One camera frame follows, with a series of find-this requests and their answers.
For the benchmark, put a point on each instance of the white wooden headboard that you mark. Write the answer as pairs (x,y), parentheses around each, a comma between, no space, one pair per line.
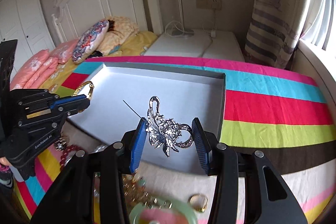
(76,16)

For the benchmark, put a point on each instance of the green jade bangle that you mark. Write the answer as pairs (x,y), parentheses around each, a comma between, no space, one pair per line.
(169,211)

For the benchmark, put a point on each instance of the white slim desk lamp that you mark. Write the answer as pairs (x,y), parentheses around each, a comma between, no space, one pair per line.
(179,29)

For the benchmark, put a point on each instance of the striped beige curtain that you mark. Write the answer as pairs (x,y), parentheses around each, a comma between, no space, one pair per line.
(278,26)

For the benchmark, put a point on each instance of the beige floral pillow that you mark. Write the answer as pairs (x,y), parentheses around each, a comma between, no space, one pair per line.
(120,29)

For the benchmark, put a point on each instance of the left hand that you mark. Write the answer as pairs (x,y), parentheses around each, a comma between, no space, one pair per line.
(4,161)

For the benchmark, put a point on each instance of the silver flower brooch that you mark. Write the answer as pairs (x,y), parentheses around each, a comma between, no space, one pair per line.
(165,133)

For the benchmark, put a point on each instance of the beige wall socket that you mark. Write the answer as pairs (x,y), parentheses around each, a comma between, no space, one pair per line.
(209,4)

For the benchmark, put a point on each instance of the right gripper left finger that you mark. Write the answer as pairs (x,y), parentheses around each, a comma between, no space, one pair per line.
(70,197)

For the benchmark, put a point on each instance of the gold bangle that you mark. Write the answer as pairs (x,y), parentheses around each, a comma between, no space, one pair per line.
(86,88)

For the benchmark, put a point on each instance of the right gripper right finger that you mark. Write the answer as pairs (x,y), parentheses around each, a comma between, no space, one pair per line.
(268,199)

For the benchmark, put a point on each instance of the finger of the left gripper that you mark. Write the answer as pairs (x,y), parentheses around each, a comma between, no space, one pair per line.
(79,102)
(75,109)

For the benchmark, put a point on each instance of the grey shallow cardboard box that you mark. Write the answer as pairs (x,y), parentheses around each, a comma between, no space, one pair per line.
(122,92)

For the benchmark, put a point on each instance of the pink folded quilt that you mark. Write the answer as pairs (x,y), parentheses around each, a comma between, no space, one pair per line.
(43,66)

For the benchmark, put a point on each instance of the white wardrobe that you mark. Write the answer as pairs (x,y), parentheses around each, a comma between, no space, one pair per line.
(24,20)

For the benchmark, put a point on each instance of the round patterned cushion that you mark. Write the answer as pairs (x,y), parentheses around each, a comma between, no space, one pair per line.
(89,41)

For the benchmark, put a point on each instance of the striped colourful bed cover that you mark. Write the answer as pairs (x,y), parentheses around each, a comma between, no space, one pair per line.
(284,113)

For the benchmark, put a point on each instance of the white nightstand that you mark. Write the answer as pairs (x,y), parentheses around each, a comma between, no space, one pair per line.
(224,46)

